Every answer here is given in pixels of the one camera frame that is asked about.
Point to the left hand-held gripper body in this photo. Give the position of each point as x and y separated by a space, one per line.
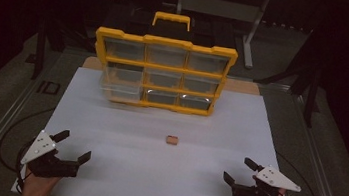
38 150

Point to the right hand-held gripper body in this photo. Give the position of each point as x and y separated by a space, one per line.
273 179

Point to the small brown block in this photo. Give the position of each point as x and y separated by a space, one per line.
172 139

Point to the pulled-out clear plastic drawer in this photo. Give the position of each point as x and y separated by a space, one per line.
121 86

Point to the person's left hand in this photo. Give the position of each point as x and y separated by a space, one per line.
37 188

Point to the white table mat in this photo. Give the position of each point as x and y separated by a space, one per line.
153 169

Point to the dark stand leg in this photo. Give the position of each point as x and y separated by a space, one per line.
39 51

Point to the black tripod stand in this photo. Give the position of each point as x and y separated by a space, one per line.
310 94

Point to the set of closed clear drawers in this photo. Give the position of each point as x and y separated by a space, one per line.
166 56

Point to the yellow and black organizer cabinet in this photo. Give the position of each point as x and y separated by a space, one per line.
167 41

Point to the grey metal stand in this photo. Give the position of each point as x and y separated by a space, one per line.
220 8

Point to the aluminium frame rail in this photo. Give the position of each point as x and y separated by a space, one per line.
1 123
318 169

